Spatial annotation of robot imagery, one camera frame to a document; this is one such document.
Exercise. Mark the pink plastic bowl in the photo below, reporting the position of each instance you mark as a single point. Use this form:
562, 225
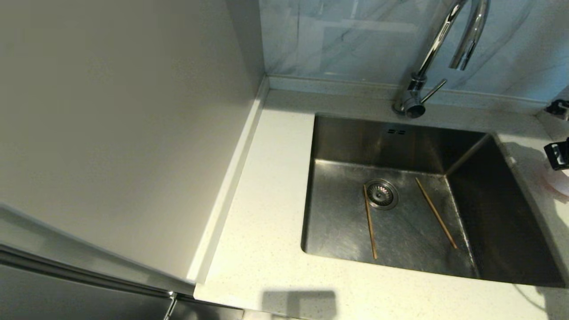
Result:
561, 184

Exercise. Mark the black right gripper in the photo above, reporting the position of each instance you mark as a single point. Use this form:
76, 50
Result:
559, 154

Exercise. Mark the stainless steel sink basin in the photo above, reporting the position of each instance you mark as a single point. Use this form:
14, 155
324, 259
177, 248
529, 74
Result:
418, 231

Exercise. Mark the brown wooden chopstick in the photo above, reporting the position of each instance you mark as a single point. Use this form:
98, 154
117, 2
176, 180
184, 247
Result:
435, 212
370, 222

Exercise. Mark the silver cabinet rail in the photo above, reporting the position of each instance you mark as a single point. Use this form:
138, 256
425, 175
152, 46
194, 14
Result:
89, 275

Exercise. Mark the chrome faucet lever rod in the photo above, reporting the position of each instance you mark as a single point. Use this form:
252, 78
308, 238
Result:
433, 91

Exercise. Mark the chrome gooseneck faucet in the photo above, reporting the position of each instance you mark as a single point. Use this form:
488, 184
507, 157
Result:
438, 40

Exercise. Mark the tall cabinet unit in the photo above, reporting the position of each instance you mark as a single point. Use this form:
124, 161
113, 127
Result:
111, 133

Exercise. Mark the round metal drain strainer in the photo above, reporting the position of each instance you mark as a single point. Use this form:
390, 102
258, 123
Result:
380, 194

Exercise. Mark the under-counter cabinet front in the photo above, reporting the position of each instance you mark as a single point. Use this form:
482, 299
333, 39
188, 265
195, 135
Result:
204, 312

